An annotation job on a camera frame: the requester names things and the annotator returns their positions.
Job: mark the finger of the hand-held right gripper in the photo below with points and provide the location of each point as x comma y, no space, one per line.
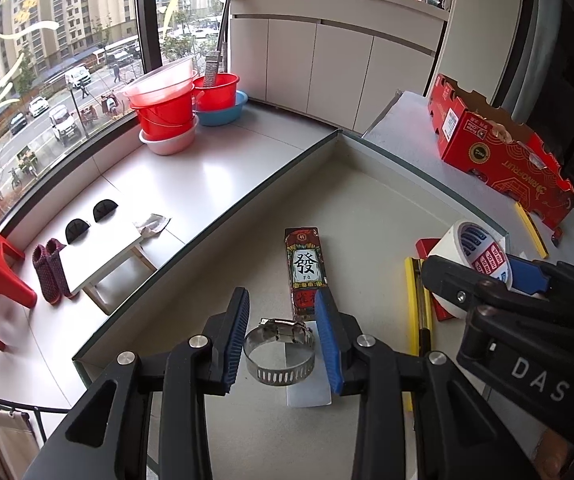
462,285
529,275

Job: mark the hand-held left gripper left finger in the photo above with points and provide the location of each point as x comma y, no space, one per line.
234,340

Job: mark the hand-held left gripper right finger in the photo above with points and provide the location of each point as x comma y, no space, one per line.
329,345

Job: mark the white printed tape roll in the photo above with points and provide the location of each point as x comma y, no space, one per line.
459,240

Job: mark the yellow utility knife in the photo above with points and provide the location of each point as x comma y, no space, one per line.
411,290

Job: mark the small white block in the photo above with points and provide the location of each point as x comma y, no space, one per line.
307,392

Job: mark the dark red printed box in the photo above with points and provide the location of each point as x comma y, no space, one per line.
306,265

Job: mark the shallow grey-green tray box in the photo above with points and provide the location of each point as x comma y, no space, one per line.
247,240

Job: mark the person's right hand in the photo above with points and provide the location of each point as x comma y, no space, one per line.
559,460

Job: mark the small yellow box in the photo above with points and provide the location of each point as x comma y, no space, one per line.
532,230

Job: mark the red lighter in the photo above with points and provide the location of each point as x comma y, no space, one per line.
557,236

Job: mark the red cardboard box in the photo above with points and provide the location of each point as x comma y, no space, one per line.
492,155

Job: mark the crumpled grey cloth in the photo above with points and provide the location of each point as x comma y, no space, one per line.
151,224

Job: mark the low white table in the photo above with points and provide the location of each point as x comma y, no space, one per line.
107,255

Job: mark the black semicircular pad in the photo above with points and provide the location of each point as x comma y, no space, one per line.
78,232
105,211

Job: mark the white basin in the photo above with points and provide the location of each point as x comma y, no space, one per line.
167,146

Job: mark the blue basin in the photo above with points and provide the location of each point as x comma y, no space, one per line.
222,117

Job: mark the red bucket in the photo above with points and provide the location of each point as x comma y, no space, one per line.
162,120

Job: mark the red plastic stool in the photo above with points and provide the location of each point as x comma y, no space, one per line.
2,285

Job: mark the red basin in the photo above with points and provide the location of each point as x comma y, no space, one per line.
217,97

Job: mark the white cabinet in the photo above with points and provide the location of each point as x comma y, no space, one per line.
337,60

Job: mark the mop pole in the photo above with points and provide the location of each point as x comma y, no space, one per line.
211,67

